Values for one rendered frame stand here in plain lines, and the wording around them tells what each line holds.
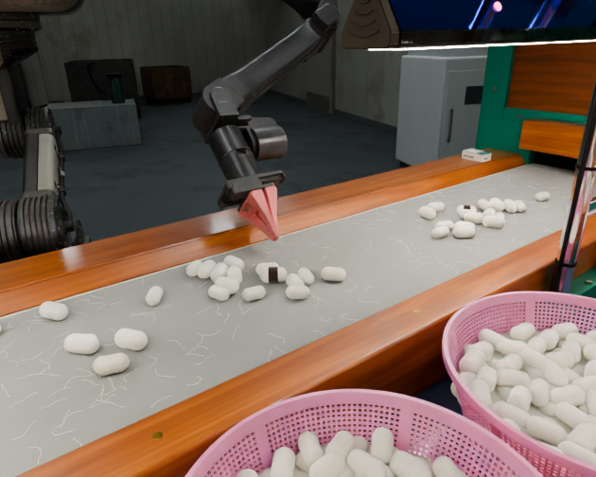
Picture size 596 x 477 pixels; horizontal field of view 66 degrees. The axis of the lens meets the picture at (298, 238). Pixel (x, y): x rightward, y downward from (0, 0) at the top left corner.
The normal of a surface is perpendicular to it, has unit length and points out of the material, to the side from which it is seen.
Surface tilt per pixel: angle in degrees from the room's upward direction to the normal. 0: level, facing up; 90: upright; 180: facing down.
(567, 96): 90
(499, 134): 90
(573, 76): 90
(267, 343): 0
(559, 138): 90
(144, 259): 45
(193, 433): 0
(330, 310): 0
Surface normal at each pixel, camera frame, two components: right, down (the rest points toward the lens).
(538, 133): -0.82, 0.25
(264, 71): 0.49, -0.37
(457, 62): 0.29, 0.37
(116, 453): -0.02, -0.92
